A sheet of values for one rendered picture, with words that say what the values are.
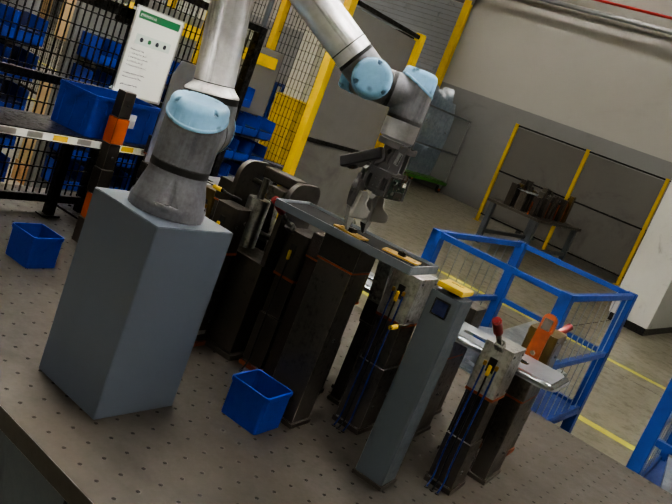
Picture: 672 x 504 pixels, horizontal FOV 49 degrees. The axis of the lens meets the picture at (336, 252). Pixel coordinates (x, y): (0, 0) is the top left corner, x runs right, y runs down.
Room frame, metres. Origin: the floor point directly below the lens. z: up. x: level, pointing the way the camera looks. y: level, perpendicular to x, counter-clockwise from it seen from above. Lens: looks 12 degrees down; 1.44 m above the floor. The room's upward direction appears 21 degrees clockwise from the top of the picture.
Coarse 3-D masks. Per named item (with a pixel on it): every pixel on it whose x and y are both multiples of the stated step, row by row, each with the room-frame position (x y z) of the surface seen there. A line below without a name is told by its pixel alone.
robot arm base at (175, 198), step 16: (160, 160) 1.35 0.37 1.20; (144, 176) 1.36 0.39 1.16; (160, 176) 1.34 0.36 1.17; (176, 176) 1.34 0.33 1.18; (192, 176) 1.36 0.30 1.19; (208, 176) 1.40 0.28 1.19; (144, 192) 1.34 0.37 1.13; (160, 192) 1.33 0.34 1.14; (176, 192) 1.34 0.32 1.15; (192, 192) 1.36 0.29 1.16; (144, 208) 1.33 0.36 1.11; (160, 208) 1.32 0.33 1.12; (176, 208) 1.34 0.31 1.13; (192, 208) 1.36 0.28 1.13; (192, 224) 1.36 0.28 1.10
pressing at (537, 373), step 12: (372, 276) 1.96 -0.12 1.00; (468, 324) 1.85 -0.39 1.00; (468, 336) 1.73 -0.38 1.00; (480, 336) 1.78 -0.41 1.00; (492, 336) 1.82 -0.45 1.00; (468, 348) 1.67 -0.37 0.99; (480, 348) 1.66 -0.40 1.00; (528, 360) 1.73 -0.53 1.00; (516, 372) 1.61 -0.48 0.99; (528, 372) 1.61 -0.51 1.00; (540, 372) 1.67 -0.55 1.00; (552, 372) 1.71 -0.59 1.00; (540, 384) 1.58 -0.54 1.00; (552, 384) 1.61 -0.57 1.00; (564, 384) 1.66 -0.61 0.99
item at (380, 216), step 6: (372, 198) 1.58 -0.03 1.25; (378, 198) 1.59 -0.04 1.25; (372, 204) 1.59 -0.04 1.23; (378, 204) 1.58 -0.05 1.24; (372, 210) 1.59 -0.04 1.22; (378, 210) 1.58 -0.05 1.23; (384, 210) 1.58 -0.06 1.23; (372, 216) 1.59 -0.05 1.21; (378, 216) 1.58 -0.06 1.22; (384, 216) 1.57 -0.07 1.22; (360, 222) 1.60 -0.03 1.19; (366, 222) 1.59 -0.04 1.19; (378, 222) 1.58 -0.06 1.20; (384, 222) 1.57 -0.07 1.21; (366, 228) 1.59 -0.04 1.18
